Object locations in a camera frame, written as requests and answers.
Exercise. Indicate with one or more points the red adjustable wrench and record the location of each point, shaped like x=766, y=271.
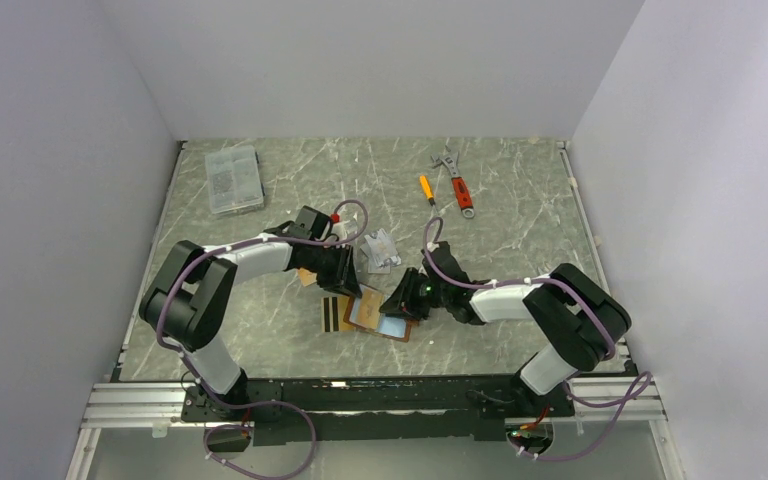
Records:
x=450, y=160

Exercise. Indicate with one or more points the clear plastic parts box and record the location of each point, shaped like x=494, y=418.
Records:
x=234, y=181

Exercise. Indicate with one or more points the orange handle screwdriver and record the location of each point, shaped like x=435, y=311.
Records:
x=428, y=192

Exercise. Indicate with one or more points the black aluminium base frame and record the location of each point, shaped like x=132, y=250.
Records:
x=280, y=411

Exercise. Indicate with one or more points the gold card stack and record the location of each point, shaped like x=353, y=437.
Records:
x=306, y=277

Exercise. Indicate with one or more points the brown leather card holder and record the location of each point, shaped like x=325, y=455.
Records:
x=393, y=328

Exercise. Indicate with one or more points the gold card with stripes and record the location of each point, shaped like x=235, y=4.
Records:
x=335, y=312

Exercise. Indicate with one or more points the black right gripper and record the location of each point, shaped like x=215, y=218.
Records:
x=402, y=302

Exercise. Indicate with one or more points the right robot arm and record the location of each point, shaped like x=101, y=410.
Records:
x=581, y=322

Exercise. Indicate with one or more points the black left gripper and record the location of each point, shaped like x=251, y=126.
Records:
x=334, y=281

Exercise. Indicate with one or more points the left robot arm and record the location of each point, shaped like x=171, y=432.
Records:
x=186, y=302

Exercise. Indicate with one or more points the gold VIP card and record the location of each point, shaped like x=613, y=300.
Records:
x=365, y=312

